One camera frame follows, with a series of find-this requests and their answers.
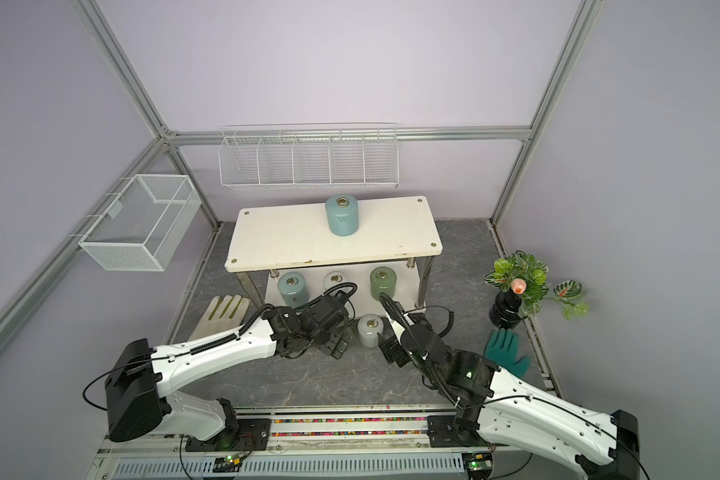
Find large white tea canister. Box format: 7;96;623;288
357;314;384;348

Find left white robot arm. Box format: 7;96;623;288
100;284;352;447

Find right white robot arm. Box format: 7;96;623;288
379;293;649;479

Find small green tea canister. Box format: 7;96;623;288
370;266;397;301

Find small blue tea canister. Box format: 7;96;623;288
277;271;310;309

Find small white tea canister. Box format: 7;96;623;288
323;271;351;294

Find white two-tier shelf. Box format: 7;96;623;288
224;196;443;315

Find green rubber glove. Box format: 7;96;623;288
484;329;530;378

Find beige work glove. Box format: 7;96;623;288
189;295;251;341

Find artificial plant in black pot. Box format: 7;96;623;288
484;250;589;330

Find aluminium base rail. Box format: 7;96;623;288
83;406;577;480

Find long white wire basket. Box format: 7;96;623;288
218;123;400;189

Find white mesh wall basket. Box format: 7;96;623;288
78;174;201;272

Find aluminium cage frame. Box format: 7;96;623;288
0;1;579;390

